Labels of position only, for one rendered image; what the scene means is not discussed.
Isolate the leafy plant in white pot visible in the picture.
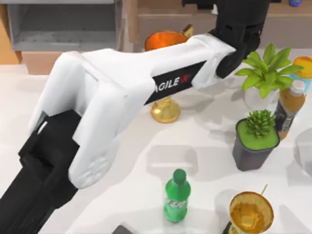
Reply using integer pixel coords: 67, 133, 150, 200
234, 43, 304, 111

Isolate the orange and blue can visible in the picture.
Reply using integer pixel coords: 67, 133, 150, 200
289, 56, 312, 95

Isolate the wooden cupboard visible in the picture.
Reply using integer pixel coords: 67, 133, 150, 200
118, 0, 312, 53

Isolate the gold trophy on dark base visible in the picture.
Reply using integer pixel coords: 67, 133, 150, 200
222, 184, 275, 234

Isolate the brown bottle with white cap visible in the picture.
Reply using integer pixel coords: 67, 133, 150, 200
273, 79, 307, 141

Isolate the dark flat object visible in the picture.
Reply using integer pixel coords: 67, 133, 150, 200
111, 224, 138, 234

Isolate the grey pierced drawer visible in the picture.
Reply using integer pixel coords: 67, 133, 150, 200
6, 0, 120, 52

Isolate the pale wooden drawer front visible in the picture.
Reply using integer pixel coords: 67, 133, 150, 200
21, 50, 74, 75

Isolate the succulent in dark grey pot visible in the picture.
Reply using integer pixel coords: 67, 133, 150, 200
231, 109, 280, 172

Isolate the gold trophy with handles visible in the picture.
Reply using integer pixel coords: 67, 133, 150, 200
144, 23, 195, 124

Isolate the green bottle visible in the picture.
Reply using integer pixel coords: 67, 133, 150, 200
162, 168, 192, 224

